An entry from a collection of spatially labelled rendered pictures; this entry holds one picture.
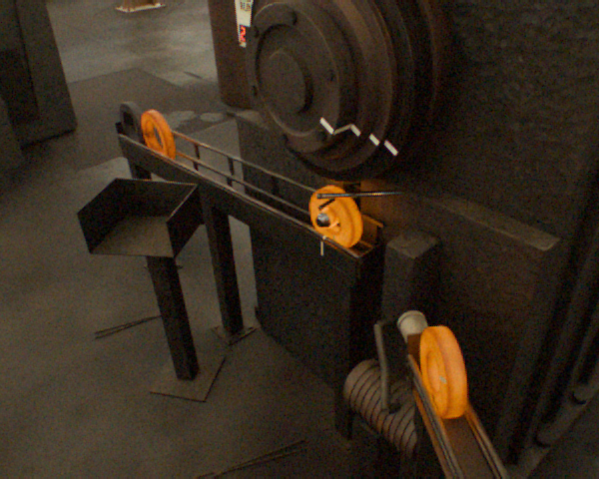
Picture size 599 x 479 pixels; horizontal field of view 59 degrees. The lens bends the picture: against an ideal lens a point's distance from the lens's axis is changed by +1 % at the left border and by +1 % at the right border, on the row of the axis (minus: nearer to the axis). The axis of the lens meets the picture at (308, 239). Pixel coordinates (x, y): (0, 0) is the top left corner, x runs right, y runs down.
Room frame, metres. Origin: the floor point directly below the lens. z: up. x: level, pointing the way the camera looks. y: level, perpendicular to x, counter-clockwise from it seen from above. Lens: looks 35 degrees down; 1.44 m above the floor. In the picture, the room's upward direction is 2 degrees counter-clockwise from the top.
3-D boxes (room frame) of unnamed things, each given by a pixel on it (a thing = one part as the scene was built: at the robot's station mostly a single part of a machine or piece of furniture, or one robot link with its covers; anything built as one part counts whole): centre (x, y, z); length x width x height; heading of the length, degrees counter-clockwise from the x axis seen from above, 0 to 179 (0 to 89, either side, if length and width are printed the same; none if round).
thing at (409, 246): (0.91, -0.23, 0.68); 0.11 x 0.08 x 0.24; 131
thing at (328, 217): (1.10, -0.09, 0.76); 0.17 x 0.04 x 0.04; 131
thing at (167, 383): (1.27, 0.46, 0.36); 0.26 x 0.20 x 0.72; 76
